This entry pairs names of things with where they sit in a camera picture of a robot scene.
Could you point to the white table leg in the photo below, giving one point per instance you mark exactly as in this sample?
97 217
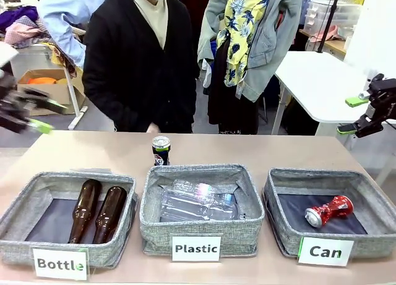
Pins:
75 105

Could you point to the orange item in box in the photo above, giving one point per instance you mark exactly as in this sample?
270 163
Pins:
41 80

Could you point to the black stand pole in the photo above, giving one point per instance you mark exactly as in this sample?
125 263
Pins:
329 19

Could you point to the clear plastic storage drawers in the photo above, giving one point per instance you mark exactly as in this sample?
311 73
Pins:
337 16

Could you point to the person in blue shirt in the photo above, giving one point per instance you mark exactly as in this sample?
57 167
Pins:
62 16

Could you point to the brown glass bottle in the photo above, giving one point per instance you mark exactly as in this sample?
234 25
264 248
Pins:
85 207
109 214

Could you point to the white Bottle label card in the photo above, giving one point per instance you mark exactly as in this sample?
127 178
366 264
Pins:
60 264

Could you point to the dark upright drink can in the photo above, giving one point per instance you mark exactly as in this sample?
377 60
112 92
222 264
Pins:
161 150

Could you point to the grey fabric basket can label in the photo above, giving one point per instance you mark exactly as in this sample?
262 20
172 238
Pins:
278 229

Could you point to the pink cloth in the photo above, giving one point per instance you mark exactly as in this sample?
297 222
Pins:
328 34

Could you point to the brown cardboard box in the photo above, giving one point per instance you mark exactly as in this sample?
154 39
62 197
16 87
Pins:
60 91

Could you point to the pile of colourful clothes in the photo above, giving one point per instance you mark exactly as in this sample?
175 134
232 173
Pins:
21 22

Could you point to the person in black cardigan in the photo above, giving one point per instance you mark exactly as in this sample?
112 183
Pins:
139 74

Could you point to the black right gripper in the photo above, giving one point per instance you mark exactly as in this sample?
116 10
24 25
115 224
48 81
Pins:
382 102

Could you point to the crushed red can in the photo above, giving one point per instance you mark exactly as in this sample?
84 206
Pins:
329 211

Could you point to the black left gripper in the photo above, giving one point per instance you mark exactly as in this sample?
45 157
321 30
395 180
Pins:
12 108

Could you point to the white Plastic label card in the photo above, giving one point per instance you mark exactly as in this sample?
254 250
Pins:
196 248

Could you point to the clear plastic bottle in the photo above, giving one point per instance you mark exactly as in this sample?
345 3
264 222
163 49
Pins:
191 210
191 187

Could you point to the white side table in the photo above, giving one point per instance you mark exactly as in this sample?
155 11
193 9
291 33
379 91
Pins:
309 78

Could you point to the grey fabric basket bottle label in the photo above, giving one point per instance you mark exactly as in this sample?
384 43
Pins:
62 251

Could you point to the white Can label card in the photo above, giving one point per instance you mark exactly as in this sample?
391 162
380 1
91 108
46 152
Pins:
325 251

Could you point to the grey fabric basket plastic label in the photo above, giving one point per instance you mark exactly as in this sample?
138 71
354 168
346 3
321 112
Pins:
201 232

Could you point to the black cardigan person's hand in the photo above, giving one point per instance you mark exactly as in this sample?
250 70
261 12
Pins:
152 129

